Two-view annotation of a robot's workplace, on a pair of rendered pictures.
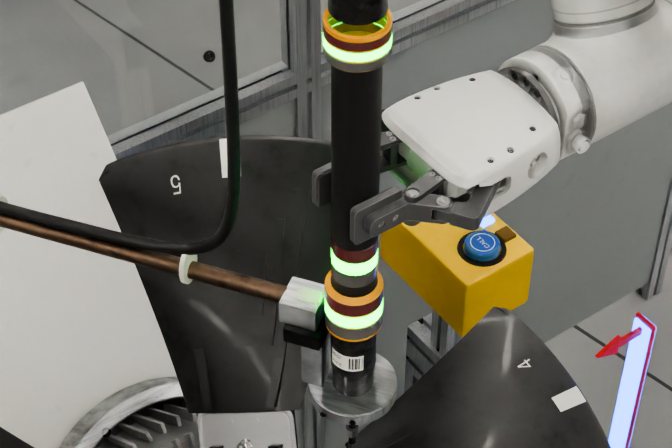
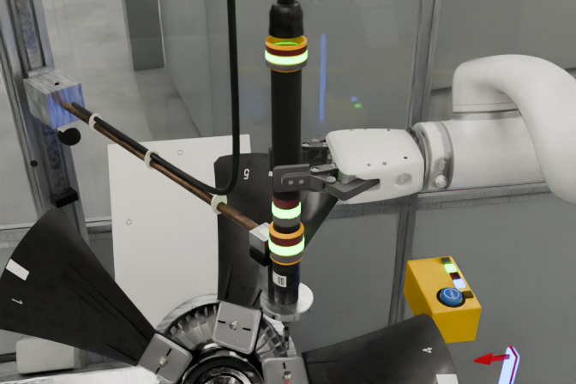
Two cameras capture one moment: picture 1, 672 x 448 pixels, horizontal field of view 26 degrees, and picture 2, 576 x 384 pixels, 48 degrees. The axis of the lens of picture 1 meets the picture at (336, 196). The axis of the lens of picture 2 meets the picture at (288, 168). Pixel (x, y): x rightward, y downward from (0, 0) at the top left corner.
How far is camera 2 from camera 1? 0.46 m
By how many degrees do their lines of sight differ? 24
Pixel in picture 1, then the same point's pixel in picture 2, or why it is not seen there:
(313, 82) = (411, 206)
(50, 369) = (183, 268)
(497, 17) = (528, 206)
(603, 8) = (476, 103)
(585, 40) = (462, 122)
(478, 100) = (383, 138)
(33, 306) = (185, 234)
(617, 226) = not seen: outside the picture
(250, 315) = not seen: hidden behind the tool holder
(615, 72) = (474, 143)
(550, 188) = (550, 318)
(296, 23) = not seen: hidden behind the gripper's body
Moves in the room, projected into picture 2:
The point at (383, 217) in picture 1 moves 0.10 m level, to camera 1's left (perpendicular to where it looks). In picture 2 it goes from (291, 177) to (215, 157)
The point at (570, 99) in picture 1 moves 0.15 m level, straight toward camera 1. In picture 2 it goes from (436, 148) to (366, 207)
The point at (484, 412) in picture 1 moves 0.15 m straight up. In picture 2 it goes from (389, 366) to (398, 290)
